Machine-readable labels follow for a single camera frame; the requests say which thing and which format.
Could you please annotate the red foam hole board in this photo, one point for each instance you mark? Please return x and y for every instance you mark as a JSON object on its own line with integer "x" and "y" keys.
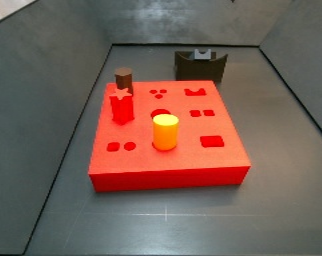
{"x": 208, "y": 157}

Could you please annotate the black curved fixture block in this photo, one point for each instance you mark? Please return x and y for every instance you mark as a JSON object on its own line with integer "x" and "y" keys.
{"x": 190, "y": 69}

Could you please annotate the yellow cylinder peg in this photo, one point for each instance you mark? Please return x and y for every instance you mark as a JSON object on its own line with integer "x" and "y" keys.
{"x": 165, "y": 127}

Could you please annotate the red star prism peg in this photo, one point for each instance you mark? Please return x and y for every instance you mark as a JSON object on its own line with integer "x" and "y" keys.
{"x": 121, "y": 104}

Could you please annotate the brown hexagonal peg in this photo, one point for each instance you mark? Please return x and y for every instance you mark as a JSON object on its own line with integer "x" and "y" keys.
{"x": 123, "y": 77}

